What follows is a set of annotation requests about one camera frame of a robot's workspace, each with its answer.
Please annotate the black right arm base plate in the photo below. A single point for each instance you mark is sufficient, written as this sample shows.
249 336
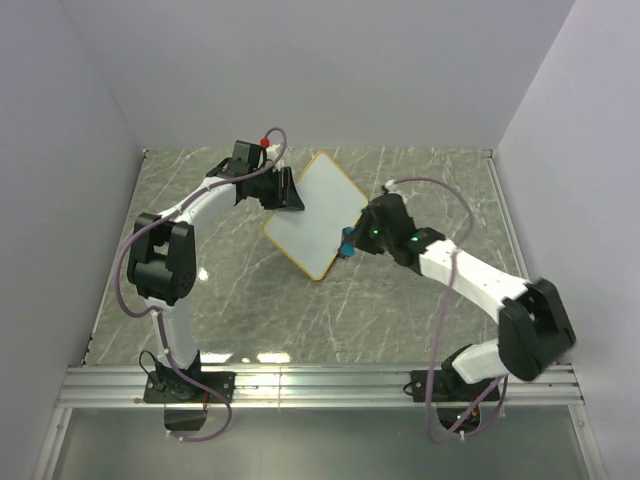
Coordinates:
448 387

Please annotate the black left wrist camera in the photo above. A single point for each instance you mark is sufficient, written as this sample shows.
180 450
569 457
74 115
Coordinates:
246 158

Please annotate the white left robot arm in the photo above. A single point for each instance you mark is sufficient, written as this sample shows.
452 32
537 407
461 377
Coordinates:
162 264

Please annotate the yellow framed whiteboard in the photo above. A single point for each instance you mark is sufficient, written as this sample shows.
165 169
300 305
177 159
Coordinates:
311 238

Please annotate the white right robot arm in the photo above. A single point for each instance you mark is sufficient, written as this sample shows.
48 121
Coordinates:
534 330

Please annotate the blue whiteboard eraser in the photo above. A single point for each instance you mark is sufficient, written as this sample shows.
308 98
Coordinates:
345 242

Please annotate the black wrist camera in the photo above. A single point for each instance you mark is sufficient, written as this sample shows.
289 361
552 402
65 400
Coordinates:
390 211
246 158

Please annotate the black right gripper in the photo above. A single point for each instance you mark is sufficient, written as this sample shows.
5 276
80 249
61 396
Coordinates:
361 231

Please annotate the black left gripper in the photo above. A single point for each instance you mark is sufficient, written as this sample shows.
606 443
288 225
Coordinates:
285 197

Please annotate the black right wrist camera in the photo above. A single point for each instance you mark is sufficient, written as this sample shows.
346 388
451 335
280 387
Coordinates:
390 211

